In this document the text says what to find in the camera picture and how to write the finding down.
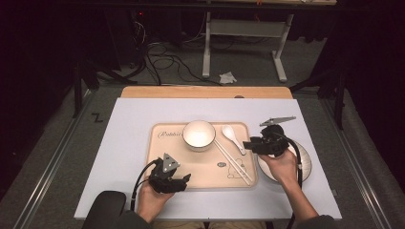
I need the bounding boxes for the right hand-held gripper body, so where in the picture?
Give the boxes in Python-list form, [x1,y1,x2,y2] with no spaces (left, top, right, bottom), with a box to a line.
[258,114,298,157]

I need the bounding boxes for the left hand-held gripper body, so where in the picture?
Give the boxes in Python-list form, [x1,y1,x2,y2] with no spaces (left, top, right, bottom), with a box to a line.
[147,153,181,195]

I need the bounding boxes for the beige tray with bear print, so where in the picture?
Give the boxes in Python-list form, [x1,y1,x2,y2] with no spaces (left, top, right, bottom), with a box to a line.
[147,121,258,191]

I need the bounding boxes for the white ceramic spoon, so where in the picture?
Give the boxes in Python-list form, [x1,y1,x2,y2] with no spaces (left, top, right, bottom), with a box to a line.
[221,124,247,156]

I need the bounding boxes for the white plate with dark rim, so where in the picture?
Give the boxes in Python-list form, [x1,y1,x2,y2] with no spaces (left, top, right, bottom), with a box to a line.
[256,139,313,184]

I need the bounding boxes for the white bowl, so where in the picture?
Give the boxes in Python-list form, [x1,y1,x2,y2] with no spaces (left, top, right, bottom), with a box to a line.
[181,119,217,153]

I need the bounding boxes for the person's right hand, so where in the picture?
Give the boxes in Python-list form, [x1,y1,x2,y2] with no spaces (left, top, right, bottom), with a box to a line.
[257,148,300,189]

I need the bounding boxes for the person's left hand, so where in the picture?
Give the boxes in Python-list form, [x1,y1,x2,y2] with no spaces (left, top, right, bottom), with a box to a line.
[136,181,175,223]

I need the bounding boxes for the person's khaki trousers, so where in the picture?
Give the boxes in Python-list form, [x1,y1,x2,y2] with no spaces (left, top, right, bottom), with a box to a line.
[152,220,269,229]

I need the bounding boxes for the crumpled white paper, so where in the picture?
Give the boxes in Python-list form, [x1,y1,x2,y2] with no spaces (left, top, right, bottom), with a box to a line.
[218,71,239,86]

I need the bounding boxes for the wooden table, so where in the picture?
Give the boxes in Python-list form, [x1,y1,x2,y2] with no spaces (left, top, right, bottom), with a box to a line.
[120,85,294,100]

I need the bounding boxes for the black metal stand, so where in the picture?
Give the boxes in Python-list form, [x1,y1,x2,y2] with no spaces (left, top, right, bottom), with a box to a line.
[72,59,139,119]
[288,61,349,131]

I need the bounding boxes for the dark computer tower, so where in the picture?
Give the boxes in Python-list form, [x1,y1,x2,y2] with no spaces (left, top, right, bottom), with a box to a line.
[104,7,151,71]

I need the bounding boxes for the left hand-held gripper black cable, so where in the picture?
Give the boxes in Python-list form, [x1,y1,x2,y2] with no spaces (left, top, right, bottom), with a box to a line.
[130,159,160,214]

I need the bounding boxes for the metal floor rail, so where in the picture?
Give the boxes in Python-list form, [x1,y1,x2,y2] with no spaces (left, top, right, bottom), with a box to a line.
[11,91,94,229]
[320,97,394,229]

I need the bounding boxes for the bundle of black floor cables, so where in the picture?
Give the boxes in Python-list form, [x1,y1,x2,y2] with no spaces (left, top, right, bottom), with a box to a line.
[133,18,224,88]

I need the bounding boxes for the white metal desk frame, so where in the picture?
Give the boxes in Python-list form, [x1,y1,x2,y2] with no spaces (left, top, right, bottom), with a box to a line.
[202,10,296,84]

